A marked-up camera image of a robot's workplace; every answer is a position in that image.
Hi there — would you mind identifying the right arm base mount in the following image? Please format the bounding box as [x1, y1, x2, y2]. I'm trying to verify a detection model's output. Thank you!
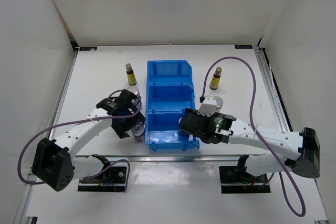
[219, 155, 272, 194]

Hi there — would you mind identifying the left side aluminium rail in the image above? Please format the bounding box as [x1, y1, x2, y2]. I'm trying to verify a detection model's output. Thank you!
[13, 49, 78, 223]

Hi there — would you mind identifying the yellow label brown bottle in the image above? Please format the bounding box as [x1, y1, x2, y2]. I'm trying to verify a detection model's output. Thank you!
[125, 63, 136, 86]
[209, 67, 222, 90]

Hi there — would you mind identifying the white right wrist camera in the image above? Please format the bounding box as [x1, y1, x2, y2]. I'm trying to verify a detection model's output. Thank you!
[197, 96, 217, 117]

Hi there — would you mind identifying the blue plastic divided bin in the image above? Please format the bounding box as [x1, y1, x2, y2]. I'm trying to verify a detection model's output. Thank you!
[144, 60, 199, 151]

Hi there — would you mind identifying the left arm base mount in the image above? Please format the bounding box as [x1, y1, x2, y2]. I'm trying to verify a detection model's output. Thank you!
[77, 154, 131, 193]

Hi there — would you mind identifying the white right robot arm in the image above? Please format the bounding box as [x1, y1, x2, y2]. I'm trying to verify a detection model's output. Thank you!
[178, 109, 320, 182]

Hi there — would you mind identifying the aluminium table edge rail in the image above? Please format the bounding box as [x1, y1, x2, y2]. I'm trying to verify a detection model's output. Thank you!
[44, 154, 292, 163]

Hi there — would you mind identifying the right side aluminium rail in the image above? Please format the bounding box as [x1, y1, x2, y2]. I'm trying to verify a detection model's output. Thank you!
[253, 46, 292, 131]

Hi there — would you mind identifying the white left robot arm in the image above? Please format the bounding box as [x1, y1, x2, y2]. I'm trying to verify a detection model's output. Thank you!
[32, 89, 145, 191]

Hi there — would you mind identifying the silver lid jar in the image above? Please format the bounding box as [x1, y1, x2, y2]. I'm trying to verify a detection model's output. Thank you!
[214, 96, 224, 113]
[127, 86, 141, 98]

